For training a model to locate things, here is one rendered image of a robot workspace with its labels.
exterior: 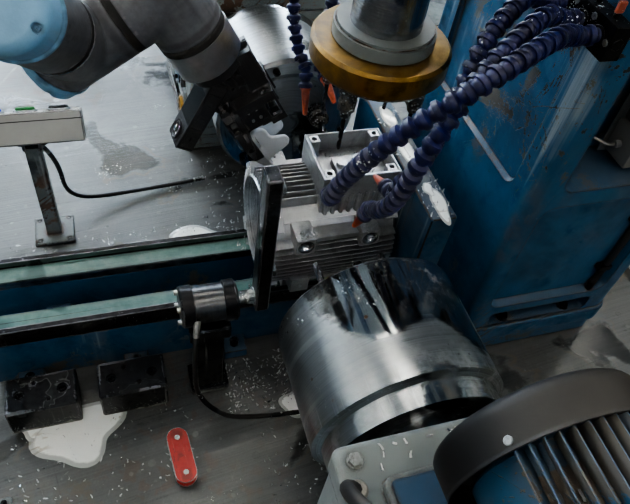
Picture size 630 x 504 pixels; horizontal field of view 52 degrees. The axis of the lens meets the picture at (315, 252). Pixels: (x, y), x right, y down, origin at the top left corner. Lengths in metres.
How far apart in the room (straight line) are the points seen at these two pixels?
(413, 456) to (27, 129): 0.77
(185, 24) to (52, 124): 0.39
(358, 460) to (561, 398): 0.23
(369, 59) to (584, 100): 0.25
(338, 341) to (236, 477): 0.35
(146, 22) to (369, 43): 0.25
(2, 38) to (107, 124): 0.89
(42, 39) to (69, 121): 0.47
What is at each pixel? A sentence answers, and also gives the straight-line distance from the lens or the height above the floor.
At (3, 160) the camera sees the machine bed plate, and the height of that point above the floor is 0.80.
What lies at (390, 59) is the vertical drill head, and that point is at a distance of 0.79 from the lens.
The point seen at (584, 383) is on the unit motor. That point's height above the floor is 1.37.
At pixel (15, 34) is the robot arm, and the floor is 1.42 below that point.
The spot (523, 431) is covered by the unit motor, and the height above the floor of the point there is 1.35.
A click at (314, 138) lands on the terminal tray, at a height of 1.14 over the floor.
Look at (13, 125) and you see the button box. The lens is 1.12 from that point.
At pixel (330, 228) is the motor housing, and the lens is 0.95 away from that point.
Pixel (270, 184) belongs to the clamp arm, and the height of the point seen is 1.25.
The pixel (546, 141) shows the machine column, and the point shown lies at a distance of 0.87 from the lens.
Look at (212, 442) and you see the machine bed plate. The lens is 1.04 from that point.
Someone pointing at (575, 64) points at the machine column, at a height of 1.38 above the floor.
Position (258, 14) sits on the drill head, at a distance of 1.21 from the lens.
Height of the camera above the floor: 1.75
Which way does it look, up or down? 49 degrees down
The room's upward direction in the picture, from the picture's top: 11 degrees clockwise
